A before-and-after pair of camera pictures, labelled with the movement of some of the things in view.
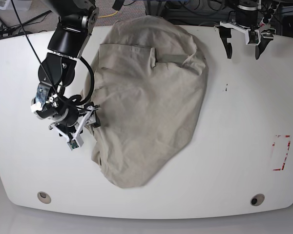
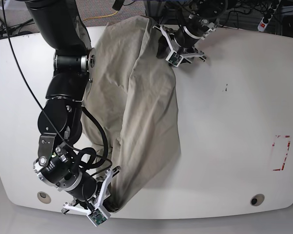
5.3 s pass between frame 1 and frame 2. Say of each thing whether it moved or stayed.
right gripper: moved
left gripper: moved
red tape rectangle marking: stayed
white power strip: stayed
